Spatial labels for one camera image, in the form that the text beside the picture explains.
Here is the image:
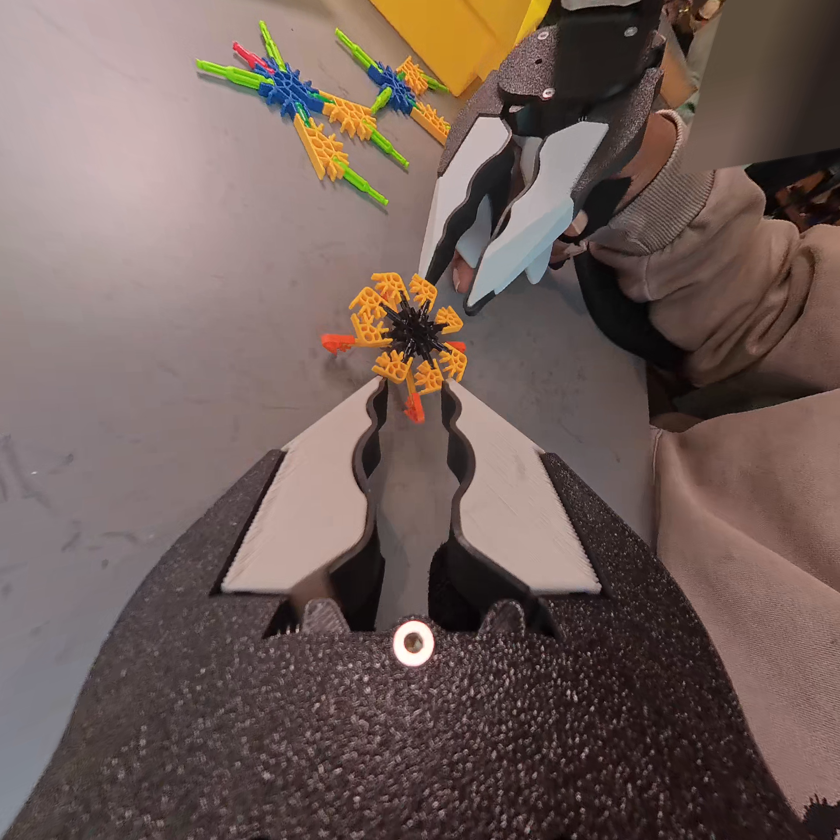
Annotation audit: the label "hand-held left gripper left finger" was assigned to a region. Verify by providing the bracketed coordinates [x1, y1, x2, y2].
[222, 377, 389, 632]

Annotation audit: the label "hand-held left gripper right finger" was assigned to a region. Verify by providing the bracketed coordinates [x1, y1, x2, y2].
[428, 379, 603, 634]

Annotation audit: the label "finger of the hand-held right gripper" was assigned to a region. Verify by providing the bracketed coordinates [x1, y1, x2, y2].
[420, 115, 519, 283]
[462, 120, 611, 317]

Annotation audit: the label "yellow black toy wheel assembly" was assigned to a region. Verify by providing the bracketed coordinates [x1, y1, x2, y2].
[320, 271, 469, 424]

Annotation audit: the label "person's right forearm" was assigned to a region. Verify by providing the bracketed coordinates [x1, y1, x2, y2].
[577, 131, 840, 395]

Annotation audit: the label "grey desk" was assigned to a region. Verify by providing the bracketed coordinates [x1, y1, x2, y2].
[0, 0, 660, 811]

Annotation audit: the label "person's right hand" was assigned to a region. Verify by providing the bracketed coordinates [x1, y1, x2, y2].
[451, 110, 686, 295]

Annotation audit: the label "small blue green toy assembly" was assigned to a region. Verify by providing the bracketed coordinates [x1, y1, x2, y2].
[335, 28, 454, 145]

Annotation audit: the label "yellow plastic bin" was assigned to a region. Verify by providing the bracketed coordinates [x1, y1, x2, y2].
[369, 0, 553, 97]

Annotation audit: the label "large blue green toy assembly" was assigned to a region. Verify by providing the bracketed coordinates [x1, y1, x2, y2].
[196, 20, 411, 207]

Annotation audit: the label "person's torso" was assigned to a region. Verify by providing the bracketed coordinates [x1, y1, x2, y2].
[650, 390, 840, 834]

